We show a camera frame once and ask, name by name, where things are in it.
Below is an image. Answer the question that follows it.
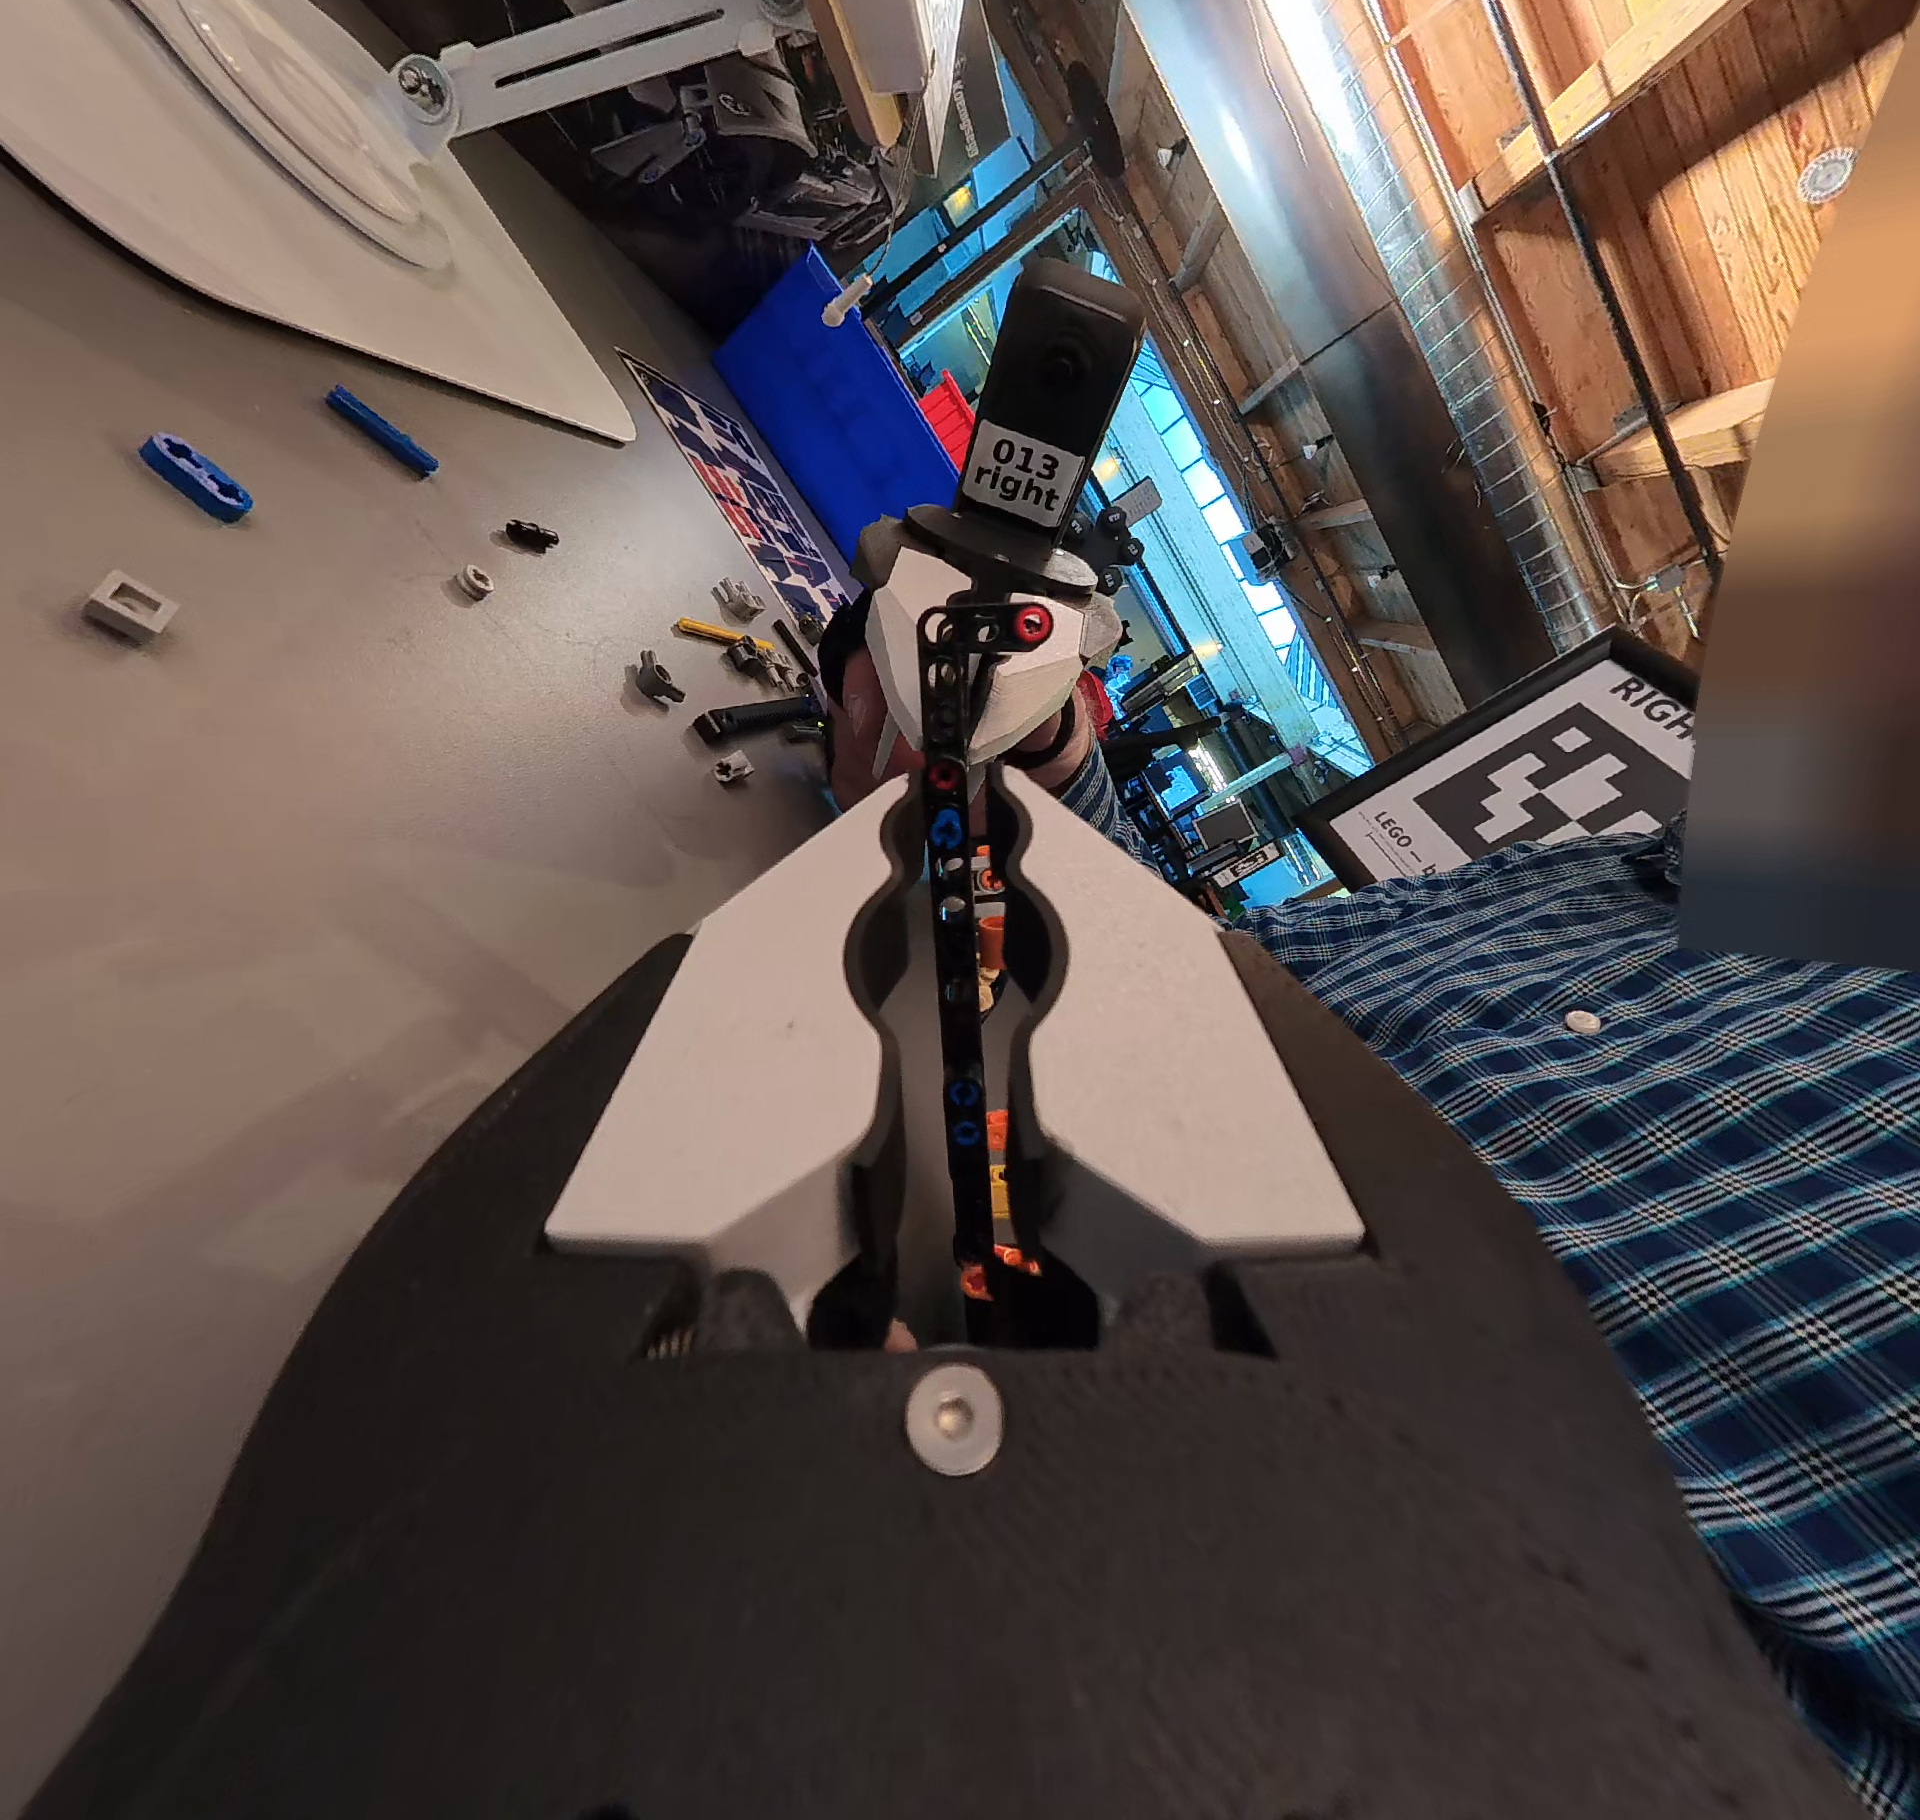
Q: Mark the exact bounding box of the framed black and white sign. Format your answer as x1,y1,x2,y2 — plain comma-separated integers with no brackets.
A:
1298,629,1705,890

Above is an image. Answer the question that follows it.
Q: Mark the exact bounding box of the white book stand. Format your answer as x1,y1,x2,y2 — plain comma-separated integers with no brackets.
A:
0,0,982,444

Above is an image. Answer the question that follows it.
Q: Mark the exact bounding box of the blue thin lego beam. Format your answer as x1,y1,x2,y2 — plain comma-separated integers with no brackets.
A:
139,434,253,522

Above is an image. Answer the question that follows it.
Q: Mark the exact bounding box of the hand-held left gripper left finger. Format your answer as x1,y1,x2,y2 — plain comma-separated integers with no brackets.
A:
541,778,925,1344

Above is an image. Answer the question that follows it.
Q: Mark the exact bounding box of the blue long lego pin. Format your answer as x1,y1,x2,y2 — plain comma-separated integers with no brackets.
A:
326,384,441,478

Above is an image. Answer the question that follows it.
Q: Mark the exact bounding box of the person's plaid shirt torso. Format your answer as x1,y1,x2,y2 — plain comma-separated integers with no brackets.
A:
1237,830,1920,1820

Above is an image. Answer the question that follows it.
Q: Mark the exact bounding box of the printed sticker sheet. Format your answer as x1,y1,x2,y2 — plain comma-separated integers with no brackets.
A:
615,345,859,623

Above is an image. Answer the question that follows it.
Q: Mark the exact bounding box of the dark printed cardboard box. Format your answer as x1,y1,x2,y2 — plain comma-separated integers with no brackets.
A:
285,0,902,338

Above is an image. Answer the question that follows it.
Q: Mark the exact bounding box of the black L-shaped lego beam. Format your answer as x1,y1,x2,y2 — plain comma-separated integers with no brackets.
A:
919,601,1060,1298

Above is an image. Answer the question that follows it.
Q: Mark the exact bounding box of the black round lamp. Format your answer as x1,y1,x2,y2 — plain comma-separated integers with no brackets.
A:
1064,59,1130,185

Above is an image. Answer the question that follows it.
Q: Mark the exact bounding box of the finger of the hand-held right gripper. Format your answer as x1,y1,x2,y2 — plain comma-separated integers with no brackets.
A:
863,544,965,781
965,601,1092,768

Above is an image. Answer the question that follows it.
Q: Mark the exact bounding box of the light grey square lego piece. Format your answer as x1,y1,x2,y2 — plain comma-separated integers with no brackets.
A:
83,570,180,643

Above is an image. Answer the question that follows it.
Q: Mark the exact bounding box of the blue storage bin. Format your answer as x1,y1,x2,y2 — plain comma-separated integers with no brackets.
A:
709,246,965,539

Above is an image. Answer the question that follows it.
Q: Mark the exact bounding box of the silver ventilation duct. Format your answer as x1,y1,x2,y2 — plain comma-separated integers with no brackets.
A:
1072,0,1615,652

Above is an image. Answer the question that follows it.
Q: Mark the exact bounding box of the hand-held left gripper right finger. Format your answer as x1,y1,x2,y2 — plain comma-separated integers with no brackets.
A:
988,771,1371,1330

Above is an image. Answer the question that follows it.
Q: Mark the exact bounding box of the person's right hand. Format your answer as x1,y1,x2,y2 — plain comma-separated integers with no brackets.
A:
830,630,913,811

